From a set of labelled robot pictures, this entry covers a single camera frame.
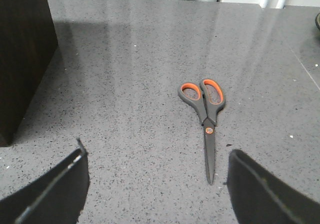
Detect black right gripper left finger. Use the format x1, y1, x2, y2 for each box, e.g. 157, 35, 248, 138
0, 138, 90, 224

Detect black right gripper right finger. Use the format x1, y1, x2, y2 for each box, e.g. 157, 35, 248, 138
226, 149, 320, 224

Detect black orange scissors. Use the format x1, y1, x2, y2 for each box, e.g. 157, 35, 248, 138
177, 78, 226, 185

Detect dark wooden drawer cabinet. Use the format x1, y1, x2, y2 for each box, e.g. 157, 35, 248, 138
0, 0, 58, 147

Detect dark round object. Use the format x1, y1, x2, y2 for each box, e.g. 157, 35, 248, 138
315, 13, 320, 30

